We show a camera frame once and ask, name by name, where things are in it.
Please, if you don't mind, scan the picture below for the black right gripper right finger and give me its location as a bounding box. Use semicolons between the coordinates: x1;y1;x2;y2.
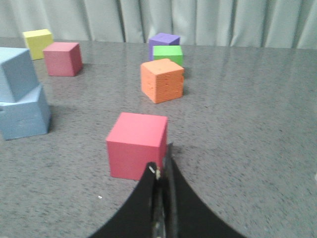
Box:
161;143;244;238

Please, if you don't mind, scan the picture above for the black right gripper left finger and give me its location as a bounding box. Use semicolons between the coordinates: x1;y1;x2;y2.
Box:
90;162;157;238

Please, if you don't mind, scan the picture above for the red foam cube right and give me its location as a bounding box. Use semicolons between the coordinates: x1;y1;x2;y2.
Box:
106;112;168;180

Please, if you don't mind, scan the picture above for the red foam cube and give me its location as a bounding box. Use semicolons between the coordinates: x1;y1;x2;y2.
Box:
106;112;168;180
43;42;83;77

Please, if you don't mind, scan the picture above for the damaged orange foam cube right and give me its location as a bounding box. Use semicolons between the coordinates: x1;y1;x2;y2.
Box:
140;59;185;104

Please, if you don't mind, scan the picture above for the notched light blue foam cube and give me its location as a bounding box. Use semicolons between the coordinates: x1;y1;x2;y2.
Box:
0;84;51;140

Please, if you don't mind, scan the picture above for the green foam cube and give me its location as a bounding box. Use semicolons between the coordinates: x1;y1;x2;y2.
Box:
153;45;183;66

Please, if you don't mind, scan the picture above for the purple foam cube right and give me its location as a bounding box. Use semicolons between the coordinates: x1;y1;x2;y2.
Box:
148;33;180;61

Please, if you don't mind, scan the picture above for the red foam cube centre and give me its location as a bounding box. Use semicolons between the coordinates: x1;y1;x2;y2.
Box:
43;42;83;77

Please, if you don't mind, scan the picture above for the yellow foam cube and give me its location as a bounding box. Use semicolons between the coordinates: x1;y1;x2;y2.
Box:
23;29;53;60

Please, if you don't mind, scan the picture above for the white curtain backdrop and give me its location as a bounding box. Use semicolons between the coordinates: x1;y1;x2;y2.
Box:
0;0;317;49

